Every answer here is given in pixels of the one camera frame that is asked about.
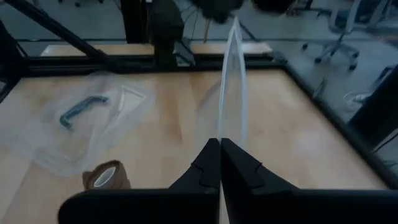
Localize brown elastic bandage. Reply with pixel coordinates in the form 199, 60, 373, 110
81, 159, 132, 191

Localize gray office chair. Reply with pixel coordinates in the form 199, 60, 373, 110
301, 0, 398, 72

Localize white power strip cables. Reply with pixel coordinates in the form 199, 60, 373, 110
343, 91, 373, 106

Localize clear zip plastic bag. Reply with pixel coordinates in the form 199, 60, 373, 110
216, 17, 249, 147

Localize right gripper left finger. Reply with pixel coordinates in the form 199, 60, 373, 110
169, 139, 220, 191

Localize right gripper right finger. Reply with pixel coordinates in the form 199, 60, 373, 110
221, 139, 299, 193

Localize clear plastic lid black handle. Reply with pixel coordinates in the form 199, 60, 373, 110
0, 70, 157, 177

